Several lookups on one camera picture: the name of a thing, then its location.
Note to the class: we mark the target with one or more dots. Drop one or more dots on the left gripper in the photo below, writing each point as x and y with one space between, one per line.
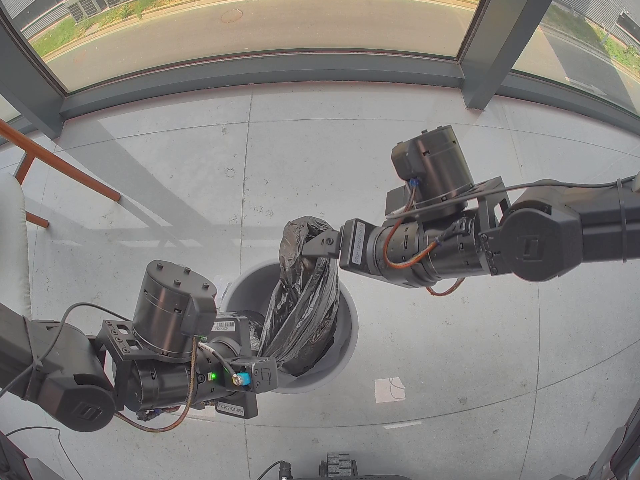
165 385

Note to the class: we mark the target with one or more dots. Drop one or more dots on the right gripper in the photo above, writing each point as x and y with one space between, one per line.
357 248

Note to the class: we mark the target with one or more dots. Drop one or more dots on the black plastic bag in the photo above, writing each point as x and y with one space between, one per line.
300 313

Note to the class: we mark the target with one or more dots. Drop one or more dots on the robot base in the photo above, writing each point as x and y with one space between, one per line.
339 465

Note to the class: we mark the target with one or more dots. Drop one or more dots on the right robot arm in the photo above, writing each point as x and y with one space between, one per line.
540 248

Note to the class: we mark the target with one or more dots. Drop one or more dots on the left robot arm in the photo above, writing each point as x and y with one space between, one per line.
50 363

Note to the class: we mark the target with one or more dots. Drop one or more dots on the white trash bin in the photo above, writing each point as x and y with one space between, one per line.
347 333

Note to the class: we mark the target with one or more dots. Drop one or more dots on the white cushioned wooden chair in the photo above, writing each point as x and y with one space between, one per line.
12 248

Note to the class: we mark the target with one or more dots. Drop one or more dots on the window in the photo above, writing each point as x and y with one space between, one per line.
260 33

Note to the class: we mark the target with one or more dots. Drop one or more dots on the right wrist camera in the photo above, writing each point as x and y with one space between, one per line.
397 202

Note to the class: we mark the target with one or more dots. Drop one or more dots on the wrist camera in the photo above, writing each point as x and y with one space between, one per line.
262 375
397 202

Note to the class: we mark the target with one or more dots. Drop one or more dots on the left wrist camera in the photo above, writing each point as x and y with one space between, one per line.
262 375

